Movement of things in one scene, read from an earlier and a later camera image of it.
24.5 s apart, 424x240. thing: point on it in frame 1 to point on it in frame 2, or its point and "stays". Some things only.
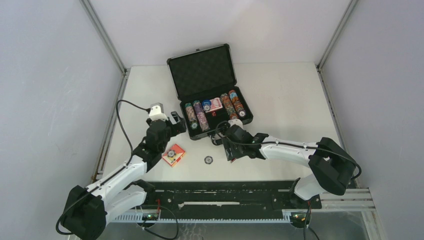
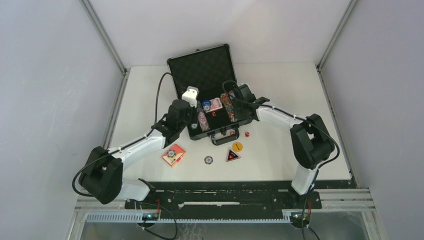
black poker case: x=204 y=80 stays
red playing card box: x=172 y=160 stays
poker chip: x=208 y=160 stays
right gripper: x=227 y=145 to x=238 y=116
